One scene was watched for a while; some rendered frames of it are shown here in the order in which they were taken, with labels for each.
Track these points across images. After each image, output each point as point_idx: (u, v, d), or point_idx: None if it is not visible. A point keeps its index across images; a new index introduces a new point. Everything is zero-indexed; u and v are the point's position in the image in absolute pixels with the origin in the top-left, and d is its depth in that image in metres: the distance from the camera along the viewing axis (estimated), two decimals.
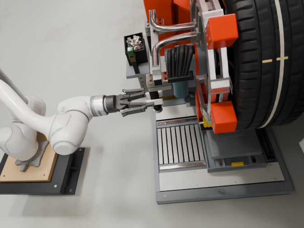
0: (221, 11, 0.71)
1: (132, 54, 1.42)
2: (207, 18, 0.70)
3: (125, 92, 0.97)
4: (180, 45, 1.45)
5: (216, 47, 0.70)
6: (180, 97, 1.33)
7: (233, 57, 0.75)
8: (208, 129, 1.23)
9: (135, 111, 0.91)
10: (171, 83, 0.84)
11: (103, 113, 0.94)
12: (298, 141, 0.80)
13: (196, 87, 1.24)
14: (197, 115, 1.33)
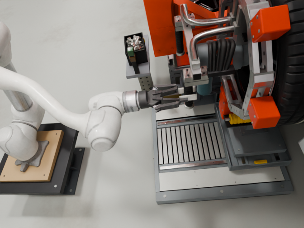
0: (267, 3, 0.69)
1: (132, 54, 1.42)
2: (253, 10, 0.69)
3: (157, 88, 0.95)
4: None
5: (262, 40, 0.68)
6: (204, 94, 1.31)
7: (276, 50, 0.73)
8: (234, 125, 1.21)
9: (169, 106, 0.89)
10: (208, 77, 0.82)
11: (135, 109, 0.92)
12: (298, 141, 0.80)
13: (222, 84, 1.23)
14: (220, 112, 1.31)
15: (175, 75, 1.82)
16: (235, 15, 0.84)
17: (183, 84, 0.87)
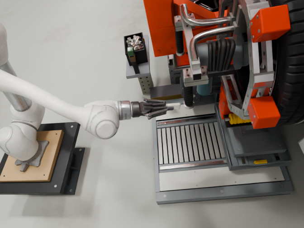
0: (267, 3, 0.69)
1: (132, 54, 1.42)
2: (253, 10, 0.69)
3: (147, 101, 1.08)
4: None
5: (262, 40, 0.68)
6: (204, 94, 1.31)
7: (276, 50, 0.73)
8: (234, 125, 1.21)
9: (159, 113, 1.03)
10: (208, 77, 0.82)
11: (128, 116, 1.01)
12: (298, 141, 0.80)
13: (222, 84, 1.23)
14: (220, 112, 1.31)
15: (175, 75, 1.82)
16: (235, 15, 0.84)
17: (183, 84, 0.87)
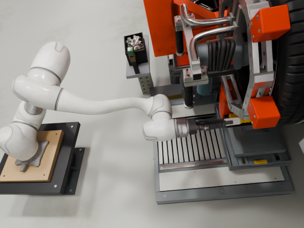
0: (267, 3, 0.69)
1: (132, 54, 1.42)
2: (253, 10, 0.69)
3: None
4: None
5: (262, 40, 0.68)
6: (204, 94, 1.31)
7: (276, 50, 0.73)
8: (234, 125, 1.21)
9: (217, 125, 0.99)
10: (208, 77, 0.82)
11: (184, 130, 1.01)
12: (298, 141, 0.80)
13: (222, 84, 1.23)
14: (220, 112, 1.31)
15: (175, 75, 1.82)
16: (235, 15, 0.84)
17: (183, 84, 0.87)
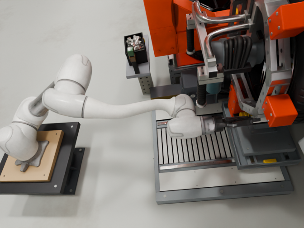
0: (285, 0, 0.69)
1: (132, 54, 1.42)
2: (271, 7, 0.68)
3: None
4: (180, 45, 1.45)
5: (280, 37, 0.68)
6: (213, 92, 1.31)
7: (293, 48, 0.73)
8: None
9: (245, 121, 0.98)
10: (223, 75, 0.81)
11: (211, 126, 1.00)
12: (298, 141, 0.80)
13: (232, 83, 1.22)
14: (230, 111, 1.31)
15: (175, 75, 1.82)
16: (250, 12, 0.84)
17: (197, 82, 0.86)
